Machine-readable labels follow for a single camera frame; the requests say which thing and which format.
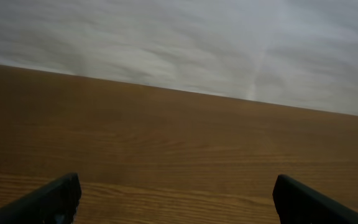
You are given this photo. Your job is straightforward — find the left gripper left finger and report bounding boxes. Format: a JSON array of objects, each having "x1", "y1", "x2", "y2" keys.
[{"x1": 0, "y1": 172, "x2": 83, "y2": 224}]

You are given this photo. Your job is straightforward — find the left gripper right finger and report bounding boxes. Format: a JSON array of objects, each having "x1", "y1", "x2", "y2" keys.
[{"x1": 272, "y1": 174, "x2": 358, "y2": 224}]

